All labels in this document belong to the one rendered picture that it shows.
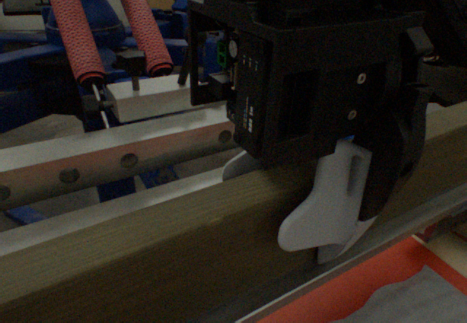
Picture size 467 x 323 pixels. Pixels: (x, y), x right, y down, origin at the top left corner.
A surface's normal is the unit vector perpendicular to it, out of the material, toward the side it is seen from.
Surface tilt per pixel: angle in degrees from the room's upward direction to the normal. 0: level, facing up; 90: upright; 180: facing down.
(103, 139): 0
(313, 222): 84
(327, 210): 84
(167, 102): 90
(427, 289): 33
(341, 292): 0
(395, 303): 28
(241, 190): 2
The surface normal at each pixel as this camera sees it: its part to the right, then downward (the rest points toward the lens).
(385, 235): 0.00, -0.86
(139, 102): 0.50, 0.47
